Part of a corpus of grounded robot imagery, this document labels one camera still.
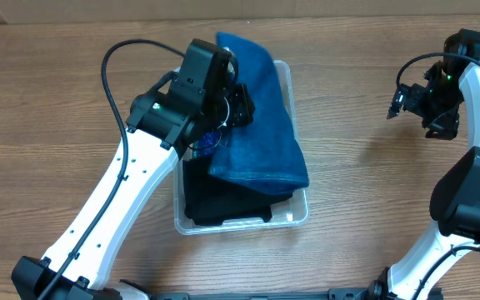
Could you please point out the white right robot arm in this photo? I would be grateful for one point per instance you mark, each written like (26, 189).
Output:
(455, 201)

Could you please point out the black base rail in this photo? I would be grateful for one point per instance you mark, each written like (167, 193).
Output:
(331, 294)

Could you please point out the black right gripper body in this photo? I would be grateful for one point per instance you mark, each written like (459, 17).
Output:
(437, 103)

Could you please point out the blue denim cloth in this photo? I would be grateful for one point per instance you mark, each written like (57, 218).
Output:
(264, 155)

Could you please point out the black cloth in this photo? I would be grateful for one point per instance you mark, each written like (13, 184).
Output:
(209, 201)

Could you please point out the clear plastic storage bin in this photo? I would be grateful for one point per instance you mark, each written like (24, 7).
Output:
(290, 213)

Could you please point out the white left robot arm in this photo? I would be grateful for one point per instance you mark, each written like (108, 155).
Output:
(159, 130)

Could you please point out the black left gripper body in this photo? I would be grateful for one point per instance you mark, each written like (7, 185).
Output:
(239, 107)

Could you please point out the blue green sequin garment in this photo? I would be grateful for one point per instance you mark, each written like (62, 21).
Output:
(206, 145)

